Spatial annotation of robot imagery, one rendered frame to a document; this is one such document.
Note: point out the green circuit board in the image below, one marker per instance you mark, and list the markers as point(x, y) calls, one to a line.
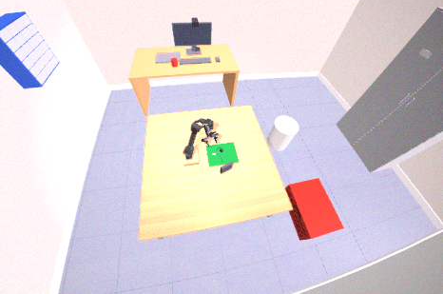
point(228, 155)

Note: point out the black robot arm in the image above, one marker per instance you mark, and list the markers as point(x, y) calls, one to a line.
point(195, 128)

